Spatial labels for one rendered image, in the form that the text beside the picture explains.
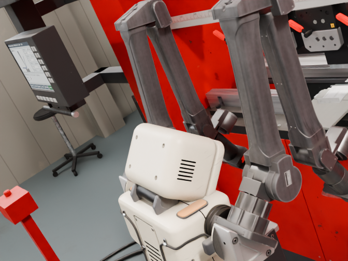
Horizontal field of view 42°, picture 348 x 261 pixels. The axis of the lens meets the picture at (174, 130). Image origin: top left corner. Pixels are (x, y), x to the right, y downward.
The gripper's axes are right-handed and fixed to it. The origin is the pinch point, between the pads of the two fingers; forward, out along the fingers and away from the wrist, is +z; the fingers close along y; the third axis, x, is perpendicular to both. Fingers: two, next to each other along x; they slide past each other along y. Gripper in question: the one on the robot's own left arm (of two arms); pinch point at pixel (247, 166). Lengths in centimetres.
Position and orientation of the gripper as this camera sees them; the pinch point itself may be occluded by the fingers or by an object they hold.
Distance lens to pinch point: 152.3
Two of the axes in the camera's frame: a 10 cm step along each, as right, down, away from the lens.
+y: -5.4, -1.4, 8.3
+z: 6.8, 5.2, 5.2
